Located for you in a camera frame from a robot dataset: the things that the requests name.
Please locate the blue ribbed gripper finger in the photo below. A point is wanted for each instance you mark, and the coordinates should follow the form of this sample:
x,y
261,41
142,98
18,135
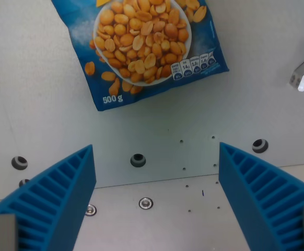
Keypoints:
x,y
256,193
63,198

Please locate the shiny metal table bolt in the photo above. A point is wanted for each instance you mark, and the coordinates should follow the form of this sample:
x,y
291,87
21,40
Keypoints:
x,y
145,203
91,209

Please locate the blue peanut bag 500 g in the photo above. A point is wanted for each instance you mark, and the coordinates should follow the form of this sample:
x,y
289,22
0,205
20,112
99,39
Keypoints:
x,y
152,52

